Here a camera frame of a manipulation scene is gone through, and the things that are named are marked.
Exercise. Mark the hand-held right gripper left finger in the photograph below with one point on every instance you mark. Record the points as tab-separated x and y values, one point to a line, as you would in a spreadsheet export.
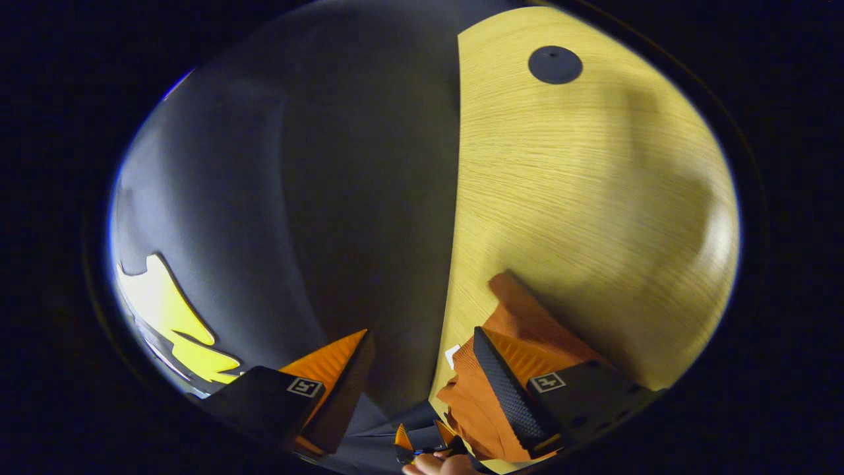
343	402

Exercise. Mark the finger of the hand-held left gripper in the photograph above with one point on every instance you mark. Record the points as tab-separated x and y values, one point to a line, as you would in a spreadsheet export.
446	434
403	439

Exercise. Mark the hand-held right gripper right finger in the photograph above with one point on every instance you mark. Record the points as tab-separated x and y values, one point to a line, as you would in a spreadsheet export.
511	396

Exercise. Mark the rust orange button shirt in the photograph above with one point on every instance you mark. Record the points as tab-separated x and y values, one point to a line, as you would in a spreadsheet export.
521	310

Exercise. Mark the black table grommet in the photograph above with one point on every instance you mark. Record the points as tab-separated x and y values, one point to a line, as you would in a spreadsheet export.
555	64

